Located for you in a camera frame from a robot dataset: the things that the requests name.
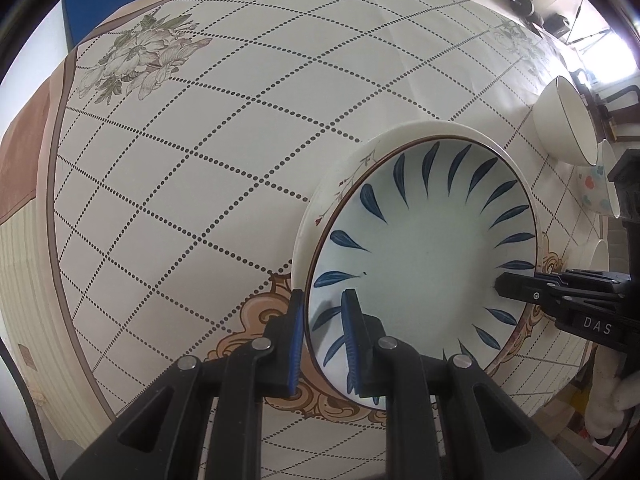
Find checked floral tablecloth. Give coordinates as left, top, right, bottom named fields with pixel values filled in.
left=0, top=0, right=622, bottom=480

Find blue leaf pattern plate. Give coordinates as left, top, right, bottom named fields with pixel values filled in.
left=304, top=136, right=538, bottom=399

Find small black speaker box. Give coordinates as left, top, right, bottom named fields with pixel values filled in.
left=544, top=13, right=570, bottom=38

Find white bowl coloured dots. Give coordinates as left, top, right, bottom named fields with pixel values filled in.
left=577, top=140, right=620, bottom=218

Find plain white bowl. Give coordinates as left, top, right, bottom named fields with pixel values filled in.
left=575, top=238, right=610, bottom=272

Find white floral rim plate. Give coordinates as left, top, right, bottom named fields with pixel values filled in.
left=290, top=121, right=522, bottom=311

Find white bowl dark rim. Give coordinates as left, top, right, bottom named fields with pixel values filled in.
left=533, top=76, right=598, bottom=166

